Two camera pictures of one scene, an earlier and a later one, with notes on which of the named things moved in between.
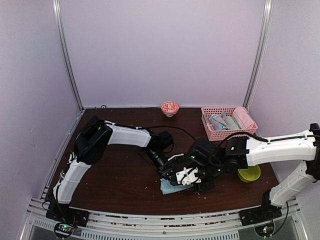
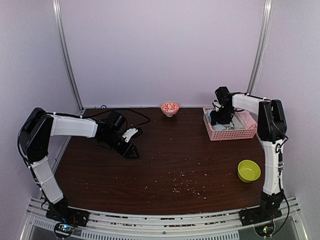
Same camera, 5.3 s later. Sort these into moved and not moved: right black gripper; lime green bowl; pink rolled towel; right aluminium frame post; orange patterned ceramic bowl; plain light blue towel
Moved: right black gripper; plain light blue towel
Not moved: lime green bowl; right aluminium frame post; pink rolled towel; orange patterned ceramic bowl
